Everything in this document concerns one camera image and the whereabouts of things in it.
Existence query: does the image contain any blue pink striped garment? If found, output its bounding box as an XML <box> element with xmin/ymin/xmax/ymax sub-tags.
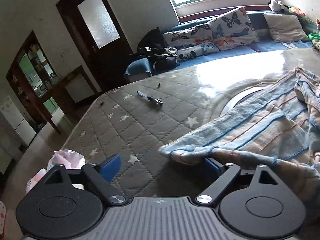
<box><xmin>159</xmin><ymin>67</ymin><xmax>319</xmax><ymax>205</ymax></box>

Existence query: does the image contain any pink plastic bag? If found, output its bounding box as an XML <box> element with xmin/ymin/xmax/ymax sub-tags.
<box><xmin>25</xmin><ymin>149</ymin><xmax>86</xmax><ymax>195</ymax></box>

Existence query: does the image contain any grey star quilted mattress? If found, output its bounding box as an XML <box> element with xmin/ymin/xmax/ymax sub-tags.
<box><xmin>61</xmin><ymin>48</ymin><xmax>320</xmax><ymax>221</ymax></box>

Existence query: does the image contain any dark wooden side table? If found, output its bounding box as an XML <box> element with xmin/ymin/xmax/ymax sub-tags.
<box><xmin>39</xmin><ymin>66</ymin><xmax>102</xmax><ymax>125</ymax></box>

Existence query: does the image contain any black silver pen tool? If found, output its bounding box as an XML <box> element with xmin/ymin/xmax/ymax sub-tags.
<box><xmin>137</xmin><ymin>91</ymin><xmax>163</xmax><ymax>107</ymax></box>

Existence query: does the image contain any white refrigerator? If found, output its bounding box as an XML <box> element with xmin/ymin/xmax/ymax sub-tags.
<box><xmin>1</xmin><ymin>96</ymin><xmax>36</xmax><ymax>147</ymax></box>

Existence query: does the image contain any blue sofa bench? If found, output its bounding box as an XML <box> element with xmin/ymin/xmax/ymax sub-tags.
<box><xmin>124</xmin><ymin>7</ymin><xmax>319</xmax><ymax>82</ymax></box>

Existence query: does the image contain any dark wooden display cabinet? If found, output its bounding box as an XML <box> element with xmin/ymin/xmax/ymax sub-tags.
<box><xmin>6</xmin><ymin>31</ymin><xmax>60</xmax><ymax>132</ymax></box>

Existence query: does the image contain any low butterfly print pillow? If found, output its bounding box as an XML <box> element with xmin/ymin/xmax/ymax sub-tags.
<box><xmin>163</xmin><ymin>24</ymin><xmax>220</xmax><ymax>61</ymax></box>

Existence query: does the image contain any large butterfly print pillow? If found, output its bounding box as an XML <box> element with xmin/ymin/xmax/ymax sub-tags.
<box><xmin>207</xmin><ymin>7</ymin><xmax>259</xmax><ymax>51</ymax></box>

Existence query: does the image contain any black bag on sofa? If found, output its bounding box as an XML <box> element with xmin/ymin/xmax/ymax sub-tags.
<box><xmin>137</xmin><ymin>27</ymin><xmax>168</xmax><ymax>53</ymax></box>

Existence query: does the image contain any grey plain cushion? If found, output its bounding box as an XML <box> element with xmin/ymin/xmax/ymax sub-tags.
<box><xmin>264</xmin><ymin>13</ymin><xmax>309</xmax><ymax>43</ymax></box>

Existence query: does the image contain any green plastic container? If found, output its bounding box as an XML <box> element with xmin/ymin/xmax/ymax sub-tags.
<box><xmin>308</xmin><ymin>33</ymin><xmax>320</xmax><ymax>41</ymax></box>

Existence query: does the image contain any dark wooden door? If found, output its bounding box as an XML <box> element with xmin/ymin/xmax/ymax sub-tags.
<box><xmin>56</xmin><ymin>0</ymin><xmax>132</xmax><ymax>92</ymax></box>

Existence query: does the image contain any white plush toy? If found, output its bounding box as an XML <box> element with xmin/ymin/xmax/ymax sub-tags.
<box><xmin>268</xmin><ymin>0</ymin><xmax>290</xmax><ymax>12</ymax></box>

